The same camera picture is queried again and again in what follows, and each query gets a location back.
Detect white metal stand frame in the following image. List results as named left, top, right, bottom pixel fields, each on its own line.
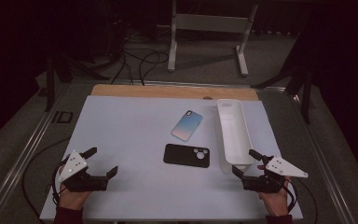
left=167, top=0, right=259, bottom=77

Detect black stand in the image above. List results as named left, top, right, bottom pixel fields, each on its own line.
left=45, top=46, right=110, bottom=113
left=251, top=31, right=313, bottom=124

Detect black phone case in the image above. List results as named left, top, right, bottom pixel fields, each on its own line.
left=163, top=143, right=211, bottom=169

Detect right hand-held gripper cable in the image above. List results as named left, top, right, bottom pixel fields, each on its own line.
left=279, top=177, right=298, bottom=213

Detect black floor cables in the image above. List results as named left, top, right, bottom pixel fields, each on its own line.
left=110, top=31, right=171, bottom=87

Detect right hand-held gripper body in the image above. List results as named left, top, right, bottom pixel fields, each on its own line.
left=241, top=155, right=310, bottom=194

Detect left hand-held gripper cable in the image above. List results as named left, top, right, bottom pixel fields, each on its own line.
left=51, top=156, right=71, bottom=206

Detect person's right hand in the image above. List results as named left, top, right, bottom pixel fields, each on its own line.
left=257, top=176, right=292, bottom=217

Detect black floor cable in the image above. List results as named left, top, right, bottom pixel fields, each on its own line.
left=21, top=137, right=71, bottom=220
left=292, top=176, right=319, bottom=224

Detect person's left hand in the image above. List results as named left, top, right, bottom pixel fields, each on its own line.
left=57, top=166, right=91, bottom=211

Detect hand-held gripper cable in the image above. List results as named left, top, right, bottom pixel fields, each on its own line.
left=51, top=156, right=71, bottom=206
left=279, top=177, right=298, bottom=213

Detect white table mat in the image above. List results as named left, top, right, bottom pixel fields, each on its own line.
left=39, top=95, right=304, bottom=222

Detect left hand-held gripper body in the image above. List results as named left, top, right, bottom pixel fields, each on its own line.
left=57, top=150, right=110, bottom=193

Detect long white plastic bin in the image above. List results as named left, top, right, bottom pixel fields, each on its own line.
left=216, top=98, right=255, bottom=175

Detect blue pink gradient phone case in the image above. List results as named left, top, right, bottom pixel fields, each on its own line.
left=171, top=109, right=204, bottom=143

